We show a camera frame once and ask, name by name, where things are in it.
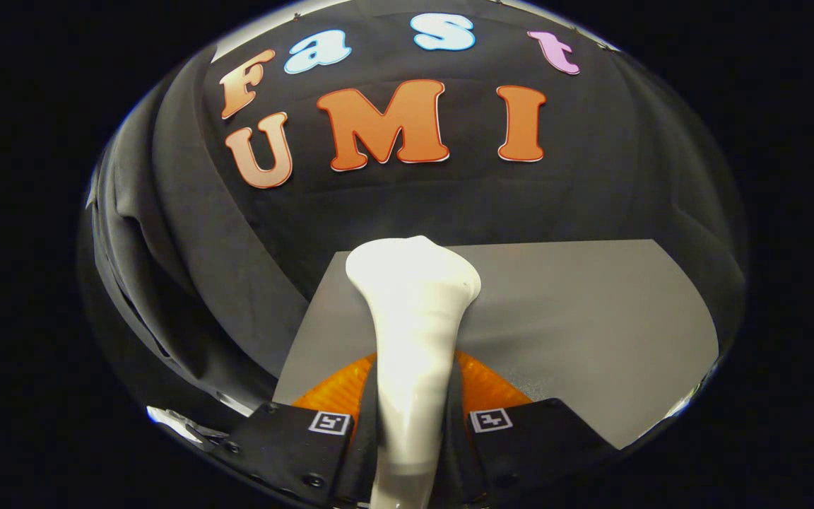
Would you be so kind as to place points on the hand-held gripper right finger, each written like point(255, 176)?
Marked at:
point(462, 459)

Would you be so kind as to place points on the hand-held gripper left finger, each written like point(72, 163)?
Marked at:
point(363, 459)

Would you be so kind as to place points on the grey cabinet with drawers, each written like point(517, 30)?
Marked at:
point(576, 318)

